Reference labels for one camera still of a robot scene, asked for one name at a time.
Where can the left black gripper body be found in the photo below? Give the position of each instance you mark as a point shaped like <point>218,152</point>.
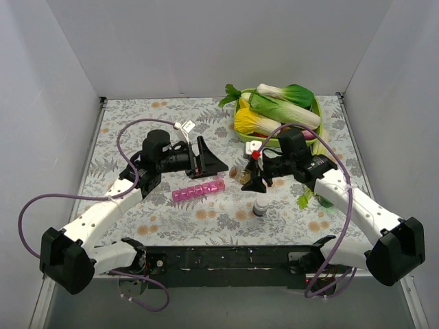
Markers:
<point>194,160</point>

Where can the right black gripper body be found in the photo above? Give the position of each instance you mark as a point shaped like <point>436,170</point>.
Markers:
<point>261,170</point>

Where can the clear bottle of yellow pills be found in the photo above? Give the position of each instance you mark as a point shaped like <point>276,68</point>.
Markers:
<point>240,174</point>

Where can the pink weekly pill organizer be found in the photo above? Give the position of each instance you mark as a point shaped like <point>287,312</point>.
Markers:
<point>198,190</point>

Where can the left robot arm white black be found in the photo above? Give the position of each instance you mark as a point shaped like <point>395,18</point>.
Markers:
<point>71,256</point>

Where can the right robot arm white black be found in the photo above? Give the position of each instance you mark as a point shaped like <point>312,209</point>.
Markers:
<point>395,246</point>

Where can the floral table mat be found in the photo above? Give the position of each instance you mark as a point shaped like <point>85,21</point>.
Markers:
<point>224,218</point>

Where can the white bottle blue label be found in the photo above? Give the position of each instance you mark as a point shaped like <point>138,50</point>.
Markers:
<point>260,206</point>

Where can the green plastic tray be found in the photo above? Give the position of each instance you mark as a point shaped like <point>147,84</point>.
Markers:
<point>273,142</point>

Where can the purple onion toy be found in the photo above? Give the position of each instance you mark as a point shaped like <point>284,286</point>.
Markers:
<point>308,135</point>

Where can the green napa cabbage toy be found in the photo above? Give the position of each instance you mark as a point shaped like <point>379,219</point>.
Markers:
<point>282,111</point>

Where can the green glass bottle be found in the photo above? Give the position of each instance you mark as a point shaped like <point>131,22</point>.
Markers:
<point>324,202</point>

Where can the yellow napa cabbage toy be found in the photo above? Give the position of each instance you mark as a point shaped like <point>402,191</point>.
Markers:
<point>249,122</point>

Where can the bok choy toy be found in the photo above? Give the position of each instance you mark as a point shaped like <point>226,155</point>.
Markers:
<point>293,93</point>

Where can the leafy green herb toy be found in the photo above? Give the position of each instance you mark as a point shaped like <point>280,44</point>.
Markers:
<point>232,94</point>

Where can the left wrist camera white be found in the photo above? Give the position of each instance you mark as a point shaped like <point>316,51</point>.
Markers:
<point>185,130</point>

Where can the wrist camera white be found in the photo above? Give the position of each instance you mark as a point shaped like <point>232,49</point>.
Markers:
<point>252,147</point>
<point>185,130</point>

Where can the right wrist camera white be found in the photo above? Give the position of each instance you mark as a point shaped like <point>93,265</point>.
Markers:
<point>252,147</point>

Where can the black front table rail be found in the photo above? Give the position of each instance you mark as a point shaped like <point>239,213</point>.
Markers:
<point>230,266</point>

